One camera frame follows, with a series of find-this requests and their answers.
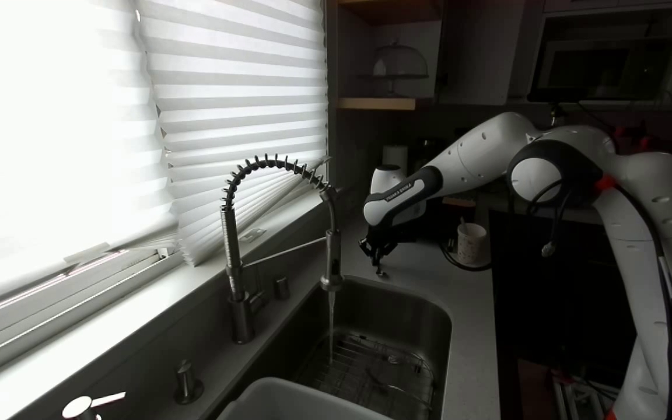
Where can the silver metal fork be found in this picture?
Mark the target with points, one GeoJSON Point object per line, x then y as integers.
{"type": "Point", "coordinates": [385, 385]}

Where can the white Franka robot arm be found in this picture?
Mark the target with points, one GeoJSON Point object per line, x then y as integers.
{"type": "Point", "coordinates": [476, 154]}

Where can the white cup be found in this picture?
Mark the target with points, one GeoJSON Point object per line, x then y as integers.
{"type": "Point", "coordinates": [472, 242]}

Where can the wooden wall shelf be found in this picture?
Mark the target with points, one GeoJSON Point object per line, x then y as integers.
{"type": "Point", "coordinates": [373, 104]}

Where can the white pleated window blind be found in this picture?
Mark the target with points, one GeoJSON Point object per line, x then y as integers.
{"type": "Point", "coordinates": [234, 94]}
{"type": "Point", "coordinates": [48, 123]}

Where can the stainless steel sink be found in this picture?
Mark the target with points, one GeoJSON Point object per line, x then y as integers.
{"type": "Point", "coordinates": [413, 317]}

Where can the small metal sink button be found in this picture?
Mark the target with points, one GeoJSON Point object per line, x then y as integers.
{"type": "Point", "coordinates": [280, 287]}

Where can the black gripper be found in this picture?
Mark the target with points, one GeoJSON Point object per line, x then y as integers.
{"type": "Point", "coordinates": [381, 238]}

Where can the white object on counter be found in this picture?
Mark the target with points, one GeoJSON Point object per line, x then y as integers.
{"type": "Point", "coordinates": [83, 407]}

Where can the white plastic wash basin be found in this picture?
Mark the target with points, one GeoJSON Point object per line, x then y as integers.
{"type": "Point", "coordinates": [297, 400]}

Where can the chrome spring kitchen faucet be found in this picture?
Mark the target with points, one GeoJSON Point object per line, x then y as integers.
{"type": "Point", "coordinates": [231, 256]}

